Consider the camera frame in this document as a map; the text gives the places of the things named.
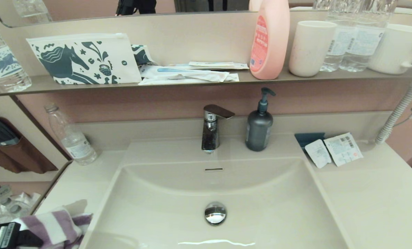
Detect purple white striped towel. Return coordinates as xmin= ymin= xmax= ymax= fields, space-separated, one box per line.
xmin=12 ymin=206 xmax=94 ymax=249

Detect chrome lever faucet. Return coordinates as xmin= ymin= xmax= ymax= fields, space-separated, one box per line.
xmin=201 ymin=104 xmax=236 ymax=155

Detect beige ceramic sink basin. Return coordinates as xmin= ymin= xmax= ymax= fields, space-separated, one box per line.
xmin=80 ymin=138 xmax=354 ymax=249

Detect clear plastic wrapped items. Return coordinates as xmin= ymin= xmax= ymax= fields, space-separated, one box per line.
xmin=0 ymin=185 xmax=42 ymax=224

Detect slim clear plastic bottle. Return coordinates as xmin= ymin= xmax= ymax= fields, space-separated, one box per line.
xmin=44 ymin=103 xmax=98 ymax=166

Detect water bottle with horse label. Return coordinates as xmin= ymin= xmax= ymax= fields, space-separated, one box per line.
xmin=0 ymin=10 xmax=33 ymax=93

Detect chrome drain stopper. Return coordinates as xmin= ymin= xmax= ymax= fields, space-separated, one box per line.
xmin=204 ymin=201 xmax=228 ymax=226

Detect white horse print pouch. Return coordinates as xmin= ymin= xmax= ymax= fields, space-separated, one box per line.
xmin=26 ymin=33 xmax=143 ymax=85

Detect long thin white packet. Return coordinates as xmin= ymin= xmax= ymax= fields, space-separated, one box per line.
xmin=137 ymin=77 xmax=239 ymax=86

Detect small horse print packet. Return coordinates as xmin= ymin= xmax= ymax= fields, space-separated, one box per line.
xmin=131 ymin=44 xmax=158 ymax=66

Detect white toothbrush packet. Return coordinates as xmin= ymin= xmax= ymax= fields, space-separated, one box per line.
xmin=139 ymin=64 xmax=240 ymax=83

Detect dark grey soap pump bottle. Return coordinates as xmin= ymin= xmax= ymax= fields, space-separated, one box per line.
xmin=245 ymin=87 xmax=276 ymax=152

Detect flat white amenity packet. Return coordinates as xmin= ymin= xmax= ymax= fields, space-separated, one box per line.
xmin=169 ymin=61 xmax=250 ymax=70

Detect teal tray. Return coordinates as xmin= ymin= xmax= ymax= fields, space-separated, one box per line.
xmin=294 ymin=132 xmax=326 ymax=153

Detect small white sachet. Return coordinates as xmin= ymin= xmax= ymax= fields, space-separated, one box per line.
xmin=304 ymin=139 xmax=332 ymax=169

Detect pink lotion bottle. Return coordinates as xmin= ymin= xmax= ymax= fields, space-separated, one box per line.
xmin=249 ymin=0 xmax=291 ymax=81

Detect large white printed sachet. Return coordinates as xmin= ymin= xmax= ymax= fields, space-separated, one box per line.
xmin=323 ymin=132 xmax=364 ymax=167

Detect clear ribbed water bottle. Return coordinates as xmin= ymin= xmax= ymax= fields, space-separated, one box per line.
xmin=319 ymin=0 xmax=358 ymax=73
xmin=339 ymin=0 xmax=399 ymax=73

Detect black labelled left wrist camera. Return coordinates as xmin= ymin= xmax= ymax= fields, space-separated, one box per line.
xmin=0 ymin=222 xmax=21 ymax=249

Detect grey wall shelf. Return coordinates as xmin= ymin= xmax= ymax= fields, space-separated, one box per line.
xmin=0 ymin=67 xmax=412 ymax=98

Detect wall mirror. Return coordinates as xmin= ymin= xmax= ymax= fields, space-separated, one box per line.
xmin=0 ymin=0 xmax=412 ymax=28

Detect white handleless cup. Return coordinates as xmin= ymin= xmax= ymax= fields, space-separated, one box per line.
xmin=288 ymin=20 xmax=338 ymax=77

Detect white coiled cord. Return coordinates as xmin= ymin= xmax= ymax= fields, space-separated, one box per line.
xmin=375 ymin=81 xmax=412 ymax=145

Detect white mug with handle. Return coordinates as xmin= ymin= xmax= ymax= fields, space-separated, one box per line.
xmin=367 ymin=23 xmax=412 ymax=75

